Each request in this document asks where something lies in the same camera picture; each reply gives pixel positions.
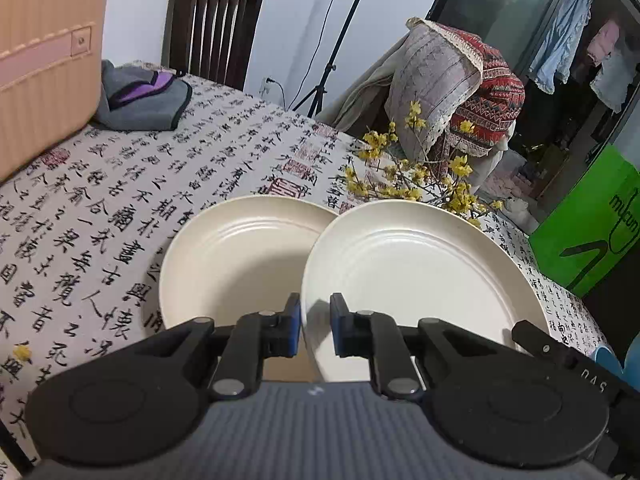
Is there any grey purple pouch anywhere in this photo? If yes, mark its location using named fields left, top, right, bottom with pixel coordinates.
left=92, top=60, right=193, bottom=132

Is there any light blue hanging shirt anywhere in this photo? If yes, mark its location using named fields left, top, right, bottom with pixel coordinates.
left=528, top=0, right=594, bottom=94

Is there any patterned cloth covered chair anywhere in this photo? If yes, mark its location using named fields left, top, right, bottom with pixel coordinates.
left=316, top=18, right=525, bottom=191

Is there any pink hanging garment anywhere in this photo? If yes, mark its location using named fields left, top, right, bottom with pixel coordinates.
left=587, top=20, right=620, bottom=66

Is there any pink small suitcase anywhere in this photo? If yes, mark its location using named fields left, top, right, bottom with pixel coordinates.
left=1, top=0, right=106, bottom=178

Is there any cream plate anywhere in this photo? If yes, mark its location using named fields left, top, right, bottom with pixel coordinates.
left=158, top=195, right=337, bottom=328
left=302, top=200, right=549, bottom=382

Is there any black framed glass door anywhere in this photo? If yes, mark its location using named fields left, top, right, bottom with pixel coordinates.
left=428, top=0, right=639, bottom=233

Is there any blue bowl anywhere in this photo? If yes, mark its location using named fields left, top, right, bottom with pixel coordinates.
left=591, top=346, right=624, bottom=379

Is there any green paper bag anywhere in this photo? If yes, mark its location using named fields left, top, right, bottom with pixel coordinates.
left=529, top=146, right=639, bottom=297

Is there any dark wooden chair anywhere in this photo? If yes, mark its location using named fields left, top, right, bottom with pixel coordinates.
left=163, top=0, right=264, bottom=90

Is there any calligraphy print tablecloth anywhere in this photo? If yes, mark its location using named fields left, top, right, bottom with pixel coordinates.
left=0, top=60, right=614, bottom=466

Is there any studio lamp on stand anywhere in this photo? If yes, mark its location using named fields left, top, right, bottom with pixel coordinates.
left=291, top=0, right=361, bottom=118

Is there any cream plate top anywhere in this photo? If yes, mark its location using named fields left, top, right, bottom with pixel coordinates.
left=302, top=200, right=549, bottom=382

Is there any white hanging garment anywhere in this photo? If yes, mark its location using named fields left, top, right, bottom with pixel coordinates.
left=590, top=48, right=639, bottom=113

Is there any yellow flower branch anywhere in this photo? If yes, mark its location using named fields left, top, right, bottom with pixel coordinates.
left=335, top=120, right=506, bottom=229

